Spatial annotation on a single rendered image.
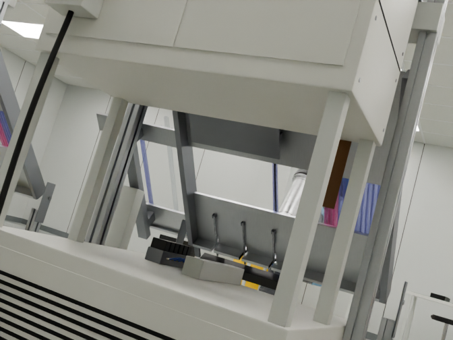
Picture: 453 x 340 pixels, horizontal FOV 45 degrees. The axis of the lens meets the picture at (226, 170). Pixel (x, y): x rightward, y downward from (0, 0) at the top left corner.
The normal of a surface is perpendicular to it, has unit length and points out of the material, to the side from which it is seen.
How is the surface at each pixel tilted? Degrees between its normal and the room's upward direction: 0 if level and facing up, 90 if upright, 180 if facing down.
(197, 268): 90
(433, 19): 90
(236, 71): 90
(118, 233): 90
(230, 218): 132
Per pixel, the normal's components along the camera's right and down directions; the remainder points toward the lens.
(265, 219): -0.48, 0.46
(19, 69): 0.88, 0.19
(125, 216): -0.29, -0.22
